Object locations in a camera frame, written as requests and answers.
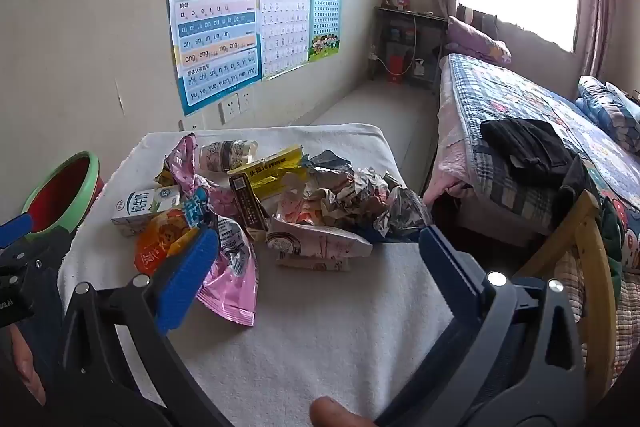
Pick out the pink patterned wrapper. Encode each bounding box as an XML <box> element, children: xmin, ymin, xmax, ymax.
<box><xmin>162</xmin><ymin>133</ymin><xmax>216</xmax><ymax>202</ymax></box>

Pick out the person's left hand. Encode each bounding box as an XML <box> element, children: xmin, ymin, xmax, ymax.
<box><xmin>9</xmin><ymin>324</ymin><xmax>47</xmax><ymax>408</ymax></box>

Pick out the wooden chair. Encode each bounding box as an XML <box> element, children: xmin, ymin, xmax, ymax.
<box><xmin>515</xmin><ymin>189</ymin><xmax>622</xmax><ymax>408</ymax></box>

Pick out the purple pillow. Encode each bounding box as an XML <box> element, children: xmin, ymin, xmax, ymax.
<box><xmin>446</xmin><ymin>16</ymin><xmax>513</xmax><ymax>66</ymax></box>

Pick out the white chart wall poster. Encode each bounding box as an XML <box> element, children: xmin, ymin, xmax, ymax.
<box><xmin>259</xmin><ymin>0</ymin><xmax>314</xmax><ymax>82</ymax></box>

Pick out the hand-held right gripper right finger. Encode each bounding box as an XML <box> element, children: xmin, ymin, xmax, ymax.
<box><xmin>375</xmin><ymin>224</ymin><xmax>586</xmax><ymax>427</ymax></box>

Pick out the pink strawberry carton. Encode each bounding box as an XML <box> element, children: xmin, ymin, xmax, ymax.
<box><xmin>267</xmin><ymin>217</ymin><xmax>374</xmax><ymax>273</ymax></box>

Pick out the black clothing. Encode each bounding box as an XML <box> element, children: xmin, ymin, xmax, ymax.
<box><xmin>480</xmin><ymin>118</ymin><xmax>577</xmax><ymax>188</ymax></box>

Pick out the blue letter wall poster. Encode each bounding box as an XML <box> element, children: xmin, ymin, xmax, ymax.
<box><xmin>167</xmin><ymin>0</ymin><xmax>263</xmax><ymax>118</ymax></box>

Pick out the blue floral pillow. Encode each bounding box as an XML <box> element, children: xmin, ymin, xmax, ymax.
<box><xmin>575</xmin><ymin>76</ymin><xmax>640</xmax><ymax>154</ymax></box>

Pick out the red box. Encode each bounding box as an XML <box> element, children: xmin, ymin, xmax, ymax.
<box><xmin>387</xmin><ymin>54</ymin><xmax>407</xmax><ymax>82</ymax></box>

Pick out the red basin with green rim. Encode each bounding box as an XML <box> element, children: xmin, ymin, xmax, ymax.
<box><xmin>21</xmin><ymin>151</ymin><xmax>106</xmax><ymax>239</ymax></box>

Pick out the pink snack packet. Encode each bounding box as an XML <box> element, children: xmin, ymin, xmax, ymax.
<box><xmin>195</xmin><ymin>187</ymin><xmax>260</xmax><ymax>328</ymax></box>

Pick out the dark jacket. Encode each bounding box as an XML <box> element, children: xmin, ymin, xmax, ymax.
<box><xmin>554</xmin><ymin>154</ymin><xmax>608</xmax><ymax>235</ymax></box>

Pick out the brown cardboard box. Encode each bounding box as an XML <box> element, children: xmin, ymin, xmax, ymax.
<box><xmin>229</xmin><ymin>174</ymin><xmax>271</xmax><ymax>243</ymax></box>

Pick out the person's left leg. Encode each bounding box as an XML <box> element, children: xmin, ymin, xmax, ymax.
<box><xmin>17</xmin><ymin>292</ymin><xmax>68</xmax><ymax>388</ymax></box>

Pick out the orange snack packet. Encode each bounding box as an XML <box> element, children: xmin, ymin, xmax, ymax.
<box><xmin>134</xmin><ymin>207</ymin><xmax>202</xmax><ymax>279</ymax></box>

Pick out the colourful cartoon clothing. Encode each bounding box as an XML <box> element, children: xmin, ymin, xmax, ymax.
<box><xmin>597</xmin><ymin>197</ymin><xmax>640</xmax><ymax>290</ymax></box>

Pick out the person's right hand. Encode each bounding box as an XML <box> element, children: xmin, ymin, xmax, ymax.
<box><xmin>309</xmin><ymin>396</ymin><xmax>377</xmax><ymax>427</ymax></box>

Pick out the pink bed sheet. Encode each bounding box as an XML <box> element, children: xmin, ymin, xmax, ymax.
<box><xmin>431</xmin><ymin>97</ymin><xmax>482</xmax><ymax>204</ymax></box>

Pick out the white printed paper cup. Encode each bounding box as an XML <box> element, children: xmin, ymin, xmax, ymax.
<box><xmin>197</xmin><ymin>139</ymin><xmax>260</xmax><ymax>174</ymax></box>

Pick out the printed foil wrapper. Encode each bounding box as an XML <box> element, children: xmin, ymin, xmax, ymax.
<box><xmin>272</xmin><ymin>151</ymin><xmax>401</xmax><ymax>238</ymax></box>

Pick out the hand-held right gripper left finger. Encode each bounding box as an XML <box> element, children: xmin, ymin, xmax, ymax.
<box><xmin>47</xmin><ymin>227</ymin><xmax>236</xmax><ymax>427</ymax></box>

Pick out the white towel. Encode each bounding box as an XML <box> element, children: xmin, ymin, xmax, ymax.
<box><xmin>57</xmin><ymin>123</ymin><xmax>456</xmax><ymax>423</ymax></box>

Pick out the blue white wrapper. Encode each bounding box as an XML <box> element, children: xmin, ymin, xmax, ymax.
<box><xmin>182</xmin><ymin>189</ymin><xmax>213</xmax><ymax>229</ymax></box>

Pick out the beige checked cloth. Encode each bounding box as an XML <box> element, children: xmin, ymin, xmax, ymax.
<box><xmin>555</xmin><ymin>252</ymin><xmax>640</xmax><ymax>390</ymax></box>

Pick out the teal chart wall poster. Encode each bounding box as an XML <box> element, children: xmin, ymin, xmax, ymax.
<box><xmin>307</xmin><ymin>0</ymin><xmax>344</xmax><ymax>62</ymax></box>

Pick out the silver foil wrapper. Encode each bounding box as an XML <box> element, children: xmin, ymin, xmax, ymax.
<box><xmin>372</xmin><ymin>187</ymin><xmax>433</xmax><ymax>244</ymax></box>

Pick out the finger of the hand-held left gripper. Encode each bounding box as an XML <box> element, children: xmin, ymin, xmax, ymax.
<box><xmin>0</xmin><ymin>227</ymin><xmax>76</xmax><ymax>280</ymax></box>
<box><xmin>0</xmin><ymin>213</ymin><xmax>33</xmax><ymax>249</ymax></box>

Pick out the white green milk carton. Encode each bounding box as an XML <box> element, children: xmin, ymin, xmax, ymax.
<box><xmin>111</xmin><ymin>186</ymin><xmax>181</xmax><ymax>238</ymax></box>

